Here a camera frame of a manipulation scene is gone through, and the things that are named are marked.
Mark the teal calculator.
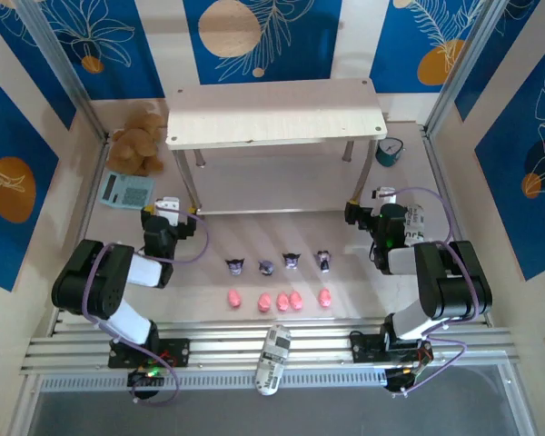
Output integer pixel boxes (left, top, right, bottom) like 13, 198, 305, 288
99, 173, 157, 210

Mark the teal alarm clock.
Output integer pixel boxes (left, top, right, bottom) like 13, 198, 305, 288
374, 137, 405, 168

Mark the brown plush toy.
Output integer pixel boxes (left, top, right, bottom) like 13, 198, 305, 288
106, 106, 167, 177

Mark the black electronics board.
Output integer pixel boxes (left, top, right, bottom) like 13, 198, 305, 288
126, 367, 164, 401
383, 365, 426, 396

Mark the grey metal panel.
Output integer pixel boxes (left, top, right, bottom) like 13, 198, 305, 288
26, 390, 517, 436

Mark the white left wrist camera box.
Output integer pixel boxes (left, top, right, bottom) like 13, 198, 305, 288
156, 196, 182, 226

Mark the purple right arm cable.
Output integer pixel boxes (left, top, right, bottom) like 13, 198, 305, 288
381, 186, 478, 399

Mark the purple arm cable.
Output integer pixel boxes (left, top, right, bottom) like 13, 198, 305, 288
81, 202, 210, 406
381, 186, 478, 399

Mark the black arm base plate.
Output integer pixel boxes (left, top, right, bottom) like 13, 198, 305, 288
107, 338, 192, 369
350, 333, 432, 364

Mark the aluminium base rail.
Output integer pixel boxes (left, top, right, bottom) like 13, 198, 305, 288
20, 320, 521, 376

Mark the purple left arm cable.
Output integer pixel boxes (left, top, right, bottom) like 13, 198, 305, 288
81, 202, 210, 406

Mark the grey slotted cable duct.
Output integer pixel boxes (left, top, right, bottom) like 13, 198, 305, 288
38, 370, 390, 392

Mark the aluminium frame post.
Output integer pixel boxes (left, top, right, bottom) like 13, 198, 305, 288
15, 0, 109, 143
424, 0, 514, 137

